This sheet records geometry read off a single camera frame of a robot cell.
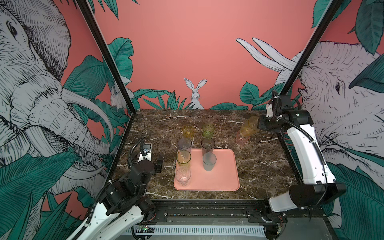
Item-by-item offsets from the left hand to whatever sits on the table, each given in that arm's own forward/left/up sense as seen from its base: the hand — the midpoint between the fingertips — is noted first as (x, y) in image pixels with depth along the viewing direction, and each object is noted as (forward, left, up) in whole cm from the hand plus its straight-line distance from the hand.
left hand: (148, 153), depth 68 cm
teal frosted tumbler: (+6, -31, -24) cm, 39 cm away
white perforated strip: (-30, -43, -26) cm, 58 cm away
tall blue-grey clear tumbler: (+20, -15, -26) cm, 36 cm away
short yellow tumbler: (+30, -18, -24) cm, 42 cm away
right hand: (+13, -54, +5) cm, 56 cm away
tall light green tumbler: (+3, -15, -13) cm, 20 cm away
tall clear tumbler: (-3, -15, -22) cm, 27 cm away
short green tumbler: (+30, -32, -25) cm, 51 cm away
